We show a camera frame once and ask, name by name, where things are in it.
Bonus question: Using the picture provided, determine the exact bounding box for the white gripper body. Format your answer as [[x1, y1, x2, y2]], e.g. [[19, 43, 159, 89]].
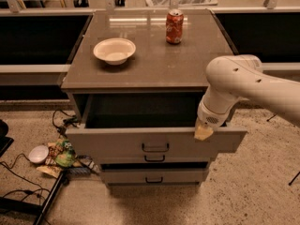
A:
[[197, 101, 229, 128]]

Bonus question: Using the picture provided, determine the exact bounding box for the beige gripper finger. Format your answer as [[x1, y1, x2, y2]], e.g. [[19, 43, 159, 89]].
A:
[[194, 121, 214, 141]]

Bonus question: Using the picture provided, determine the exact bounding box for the grey top drawer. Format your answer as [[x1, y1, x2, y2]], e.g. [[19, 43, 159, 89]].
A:
[[67, 92, 247, 158]]

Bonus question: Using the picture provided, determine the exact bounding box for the grey drawer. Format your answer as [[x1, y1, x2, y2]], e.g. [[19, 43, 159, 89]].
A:
[[100, 169, 208, 185], [95, 154, 211, 164], [67, 92, 247, 158]]

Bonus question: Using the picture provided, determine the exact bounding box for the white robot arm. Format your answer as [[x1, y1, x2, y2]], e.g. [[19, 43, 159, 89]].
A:
[[194, 55, 300, 141]]

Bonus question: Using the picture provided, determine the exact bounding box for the grey drawer cabinet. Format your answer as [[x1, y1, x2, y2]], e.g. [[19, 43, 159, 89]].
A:
[[62, 10, 232, 174]]

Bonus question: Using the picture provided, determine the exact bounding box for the grey middle drawer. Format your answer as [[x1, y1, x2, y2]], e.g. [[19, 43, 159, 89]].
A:
[[95, 154, 211, 164]]

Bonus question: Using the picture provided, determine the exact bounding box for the grey bottom drawer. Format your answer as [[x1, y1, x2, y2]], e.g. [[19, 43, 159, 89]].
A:
[[100, 169, 208, 185]]

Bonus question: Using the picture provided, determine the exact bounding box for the red soda can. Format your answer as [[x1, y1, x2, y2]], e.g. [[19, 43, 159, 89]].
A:
[[166, 9, 184, 44]]

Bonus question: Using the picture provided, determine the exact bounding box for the white paper bowl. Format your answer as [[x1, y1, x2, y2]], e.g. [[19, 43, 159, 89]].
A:
[[93, 37, 136, 66]]

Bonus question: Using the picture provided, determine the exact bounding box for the black power adapter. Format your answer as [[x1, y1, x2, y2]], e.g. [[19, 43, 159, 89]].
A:
[[57, 127, 68, 137]]

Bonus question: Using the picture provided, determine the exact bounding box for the brown snack packet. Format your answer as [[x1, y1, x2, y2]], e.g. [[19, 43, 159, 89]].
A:
[[37, 165, 62, 178]]

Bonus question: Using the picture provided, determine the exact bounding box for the white bowl on floor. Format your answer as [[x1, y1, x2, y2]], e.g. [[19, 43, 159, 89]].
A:
[[28, 145, 49, 164]]

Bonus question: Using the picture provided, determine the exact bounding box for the black stand base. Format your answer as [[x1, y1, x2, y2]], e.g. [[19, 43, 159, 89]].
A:
[[0, 171, 68, 225]]

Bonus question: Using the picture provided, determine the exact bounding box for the black floor cable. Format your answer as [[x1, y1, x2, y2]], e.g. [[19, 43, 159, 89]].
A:
[[0, 153, 52, 204]]

